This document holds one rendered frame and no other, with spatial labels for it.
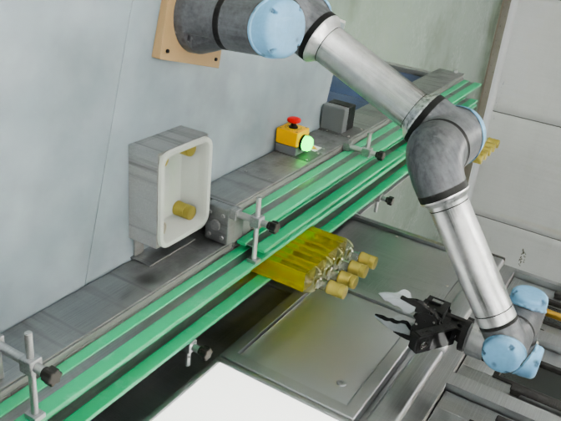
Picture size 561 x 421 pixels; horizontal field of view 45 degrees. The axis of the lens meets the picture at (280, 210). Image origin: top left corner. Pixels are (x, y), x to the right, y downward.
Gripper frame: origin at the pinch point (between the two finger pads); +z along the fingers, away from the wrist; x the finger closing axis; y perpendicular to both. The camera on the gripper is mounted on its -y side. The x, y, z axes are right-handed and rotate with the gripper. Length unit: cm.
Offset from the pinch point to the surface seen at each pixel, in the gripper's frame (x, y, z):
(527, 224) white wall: -214, 594, 44
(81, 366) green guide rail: 3, -59, 34
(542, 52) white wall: -33, 590, 75
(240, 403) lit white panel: -12.8, -33.6, 14.9
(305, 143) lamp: 21, 32, 41
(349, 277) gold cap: 1.4, 5.0, 10.7
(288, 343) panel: -12.7, -9.8, 17.3
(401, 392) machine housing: -12.9, -8.8, -11.1
